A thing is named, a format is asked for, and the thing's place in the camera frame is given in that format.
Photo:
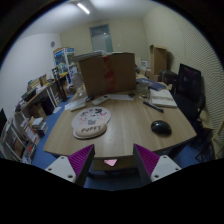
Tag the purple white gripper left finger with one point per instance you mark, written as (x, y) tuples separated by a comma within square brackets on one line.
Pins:
[(74, 168)]

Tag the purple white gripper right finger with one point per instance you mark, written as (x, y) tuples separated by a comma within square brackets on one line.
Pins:
[(151, 166)]

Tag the black computer mouse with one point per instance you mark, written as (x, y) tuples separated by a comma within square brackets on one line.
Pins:
[(161, 127)]

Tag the pink sticky note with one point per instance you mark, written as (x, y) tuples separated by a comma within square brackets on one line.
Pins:
[(110, 162)]

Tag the black marker pen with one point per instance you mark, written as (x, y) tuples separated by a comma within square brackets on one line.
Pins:
[(153, 106)]

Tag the wooden bookshelf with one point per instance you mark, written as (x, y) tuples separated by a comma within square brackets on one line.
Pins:
[(21, 134)]

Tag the white keyboard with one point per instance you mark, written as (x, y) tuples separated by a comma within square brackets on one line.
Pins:
[(75, 104)]

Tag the white open notebook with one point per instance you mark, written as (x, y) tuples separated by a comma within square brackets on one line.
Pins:
[(162, 98)]

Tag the white remote control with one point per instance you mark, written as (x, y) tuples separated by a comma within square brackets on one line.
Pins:
[(100, 100)]

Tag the blue book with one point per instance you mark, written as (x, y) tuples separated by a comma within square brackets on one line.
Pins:
[(156, 86)]

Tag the black office chair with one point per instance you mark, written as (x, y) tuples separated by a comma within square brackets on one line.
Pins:
[(187, 92)]

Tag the blue white display cabinet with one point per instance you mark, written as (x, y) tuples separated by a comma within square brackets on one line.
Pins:
[(63, 58)]

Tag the large cardboard box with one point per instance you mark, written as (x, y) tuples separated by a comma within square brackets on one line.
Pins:
[(109, 74)]

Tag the tall cardboard box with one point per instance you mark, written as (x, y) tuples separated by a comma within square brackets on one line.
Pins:
[(158, 58)]

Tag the grey door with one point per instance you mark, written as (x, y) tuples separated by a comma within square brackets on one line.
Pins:
[(101, 38)]

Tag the ceiling light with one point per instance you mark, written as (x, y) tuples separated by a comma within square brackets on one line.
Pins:
[(83, 8)]

